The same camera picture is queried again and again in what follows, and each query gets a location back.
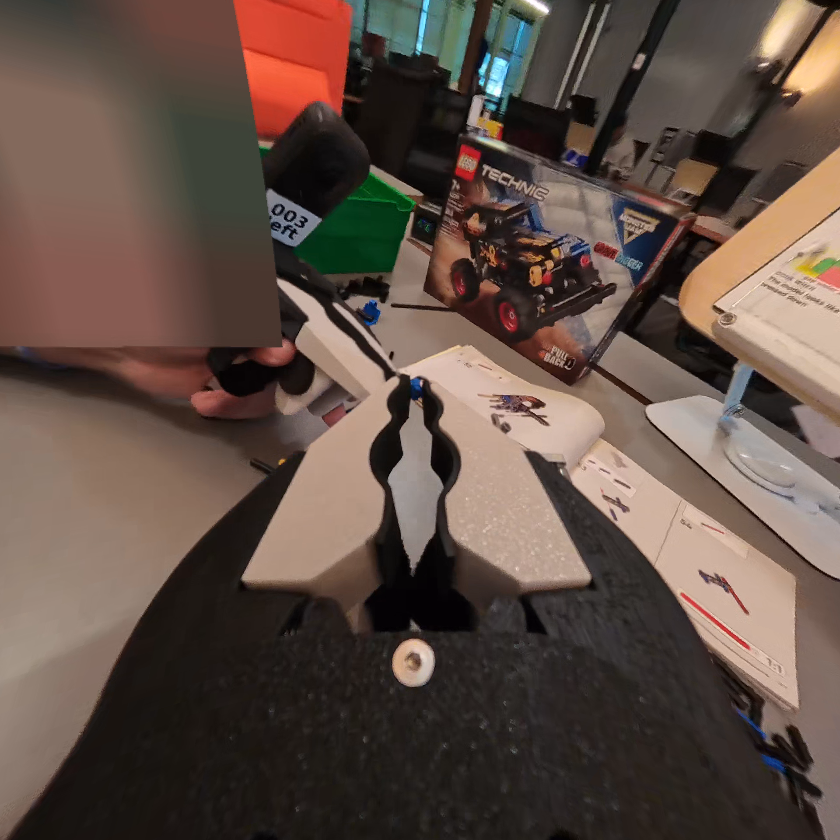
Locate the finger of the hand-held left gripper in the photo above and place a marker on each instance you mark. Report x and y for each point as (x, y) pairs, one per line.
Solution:
(341, 367)
(328, 305)

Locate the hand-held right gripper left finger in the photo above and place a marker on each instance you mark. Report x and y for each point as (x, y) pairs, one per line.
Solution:
(315, 525)

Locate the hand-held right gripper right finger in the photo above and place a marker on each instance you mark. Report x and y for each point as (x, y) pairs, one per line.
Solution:
(512, 525)

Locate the blue lego pin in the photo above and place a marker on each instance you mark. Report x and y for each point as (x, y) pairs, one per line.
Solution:
(416, 387)

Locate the pile of small lego pins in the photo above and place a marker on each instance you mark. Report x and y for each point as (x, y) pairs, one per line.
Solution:
(787, 748)

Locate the spread of black lego parts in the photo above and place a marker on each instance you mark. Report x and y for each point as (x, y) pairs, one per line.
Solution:
(367, 287)

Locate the black lego pin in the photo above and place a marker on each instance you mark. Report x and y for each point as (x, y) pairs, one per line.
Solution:
(261, 465)

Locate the long black lego axle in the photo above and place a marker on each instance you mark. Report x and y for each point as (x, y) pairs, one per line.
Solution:
(420, 306)

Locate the lego instruction booklet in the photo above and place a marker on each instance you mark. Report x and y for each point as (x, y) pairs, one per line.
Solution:
(722, 571)

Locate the lego set box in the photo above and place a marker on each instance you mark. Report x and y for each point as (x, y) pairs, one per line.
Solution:
(558, 262)

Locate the person's left hand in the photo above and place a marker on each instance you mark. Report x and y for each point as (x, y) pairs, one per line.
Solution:
(164, 371)

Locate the green plastic bin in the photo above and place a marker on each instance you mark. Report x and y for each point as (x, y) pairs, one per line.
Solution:
(367, 223)

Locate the orange plastic bin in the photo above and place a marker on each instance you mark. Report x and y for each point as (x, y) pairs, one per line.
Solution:
(295, 65)

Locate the instruction sheet on stand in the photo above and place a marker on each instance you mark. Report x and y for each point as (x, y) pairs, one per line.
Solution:
(722, 262)

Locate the printed instruction sheet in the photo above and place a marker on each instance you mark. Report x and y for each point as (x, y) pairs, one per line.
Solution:
(807, 295)

